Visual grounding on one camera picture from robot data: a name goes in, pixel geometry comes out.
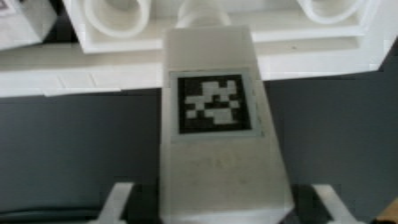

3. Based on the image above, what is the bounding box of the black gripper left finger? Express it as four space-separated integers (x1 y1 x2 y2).
88 182 136 224

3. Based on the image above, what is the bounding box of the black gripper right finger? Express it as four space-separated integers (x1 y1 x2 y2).
314 184 367 224

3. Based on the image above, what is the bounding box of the white square tabletop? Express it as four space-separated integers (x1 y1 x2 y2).
61 0 398 55

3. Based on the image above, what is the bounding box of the white U-shaped obstacle fence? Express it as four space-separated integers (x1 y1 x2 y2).
0 36 398 98

